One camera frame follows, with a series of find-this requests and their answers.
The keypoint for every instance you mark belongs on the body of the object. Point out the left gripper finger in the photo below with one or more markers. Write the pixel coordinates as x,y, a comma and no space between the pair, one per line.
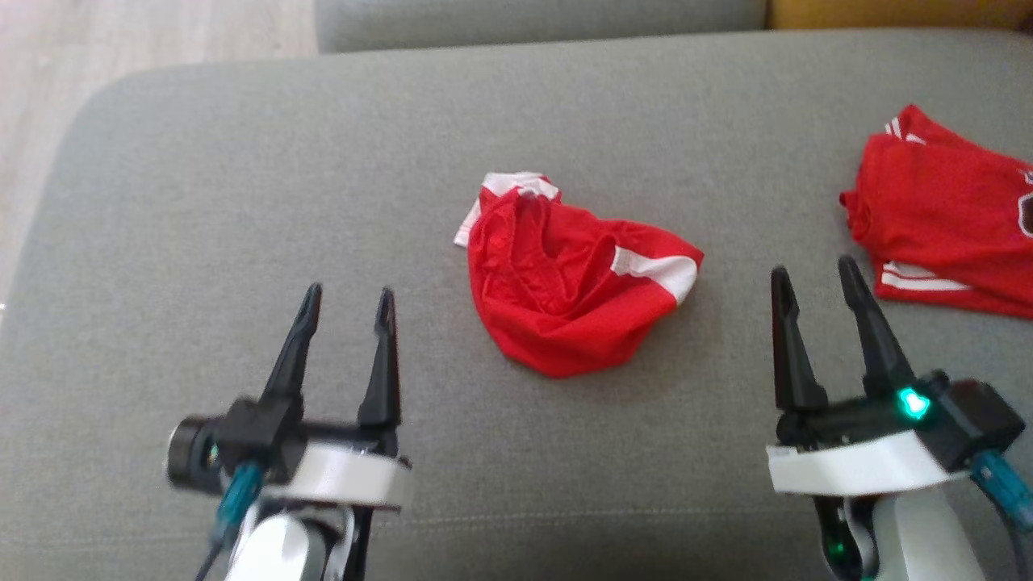
292,355
383,371

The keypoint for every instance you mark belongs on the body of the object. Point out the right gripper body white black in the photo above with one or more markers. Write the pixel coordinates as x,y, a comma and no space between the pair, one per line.
855,464

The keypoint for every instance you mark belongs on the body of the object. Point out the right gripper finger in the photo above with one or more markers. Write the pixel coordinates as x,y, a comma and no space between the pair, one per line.
880,339
795,355

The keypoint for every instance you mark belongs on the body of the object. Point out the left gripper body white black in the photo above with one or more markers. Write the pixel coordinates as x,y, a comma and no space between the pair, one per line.
339,472

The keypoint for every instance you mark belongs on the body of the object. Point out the red jersey with black print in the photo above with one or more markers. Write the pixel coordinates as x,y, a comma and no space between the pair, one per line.
944,218

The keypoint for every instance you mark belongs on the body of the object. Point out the red shorts with white bands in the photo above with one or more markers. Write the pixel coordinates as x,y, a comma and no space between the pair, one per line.
557,315

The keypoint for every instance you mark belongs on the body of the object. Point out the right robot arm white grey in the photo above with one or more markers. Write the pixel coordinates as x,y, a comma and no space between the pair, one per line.
928,541

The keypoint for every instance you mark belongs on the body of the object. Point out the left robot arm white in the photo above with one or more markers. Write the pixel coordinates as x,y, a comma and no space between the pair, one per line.
274,549

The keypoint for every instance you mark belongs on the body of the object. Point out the grey sofa seat cushion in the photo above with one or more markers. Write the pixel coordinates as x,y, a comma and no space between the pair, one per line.
565,121

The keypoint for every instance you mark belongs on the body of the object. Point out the yellow sofa cushion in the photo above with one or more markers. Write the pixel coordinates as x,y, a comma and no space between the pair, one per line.
888,12

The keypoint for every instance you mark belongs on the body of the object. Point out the grey sofa back cushion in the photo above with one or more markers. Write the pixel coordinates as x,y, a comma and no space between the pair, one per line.
524,20

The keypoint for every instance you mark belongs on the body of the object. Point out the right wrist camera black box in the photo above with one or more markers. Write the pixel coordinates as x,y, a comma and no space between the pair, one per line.
980,420

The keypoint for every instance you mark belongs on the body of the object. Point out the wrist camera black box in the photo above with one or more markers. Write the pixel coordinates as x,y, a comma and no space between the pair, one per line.
190,456
980,420

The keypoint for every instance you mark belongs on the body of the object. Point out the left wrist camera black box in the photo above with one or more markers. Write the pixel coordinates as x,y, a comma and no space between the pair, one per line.
190,456

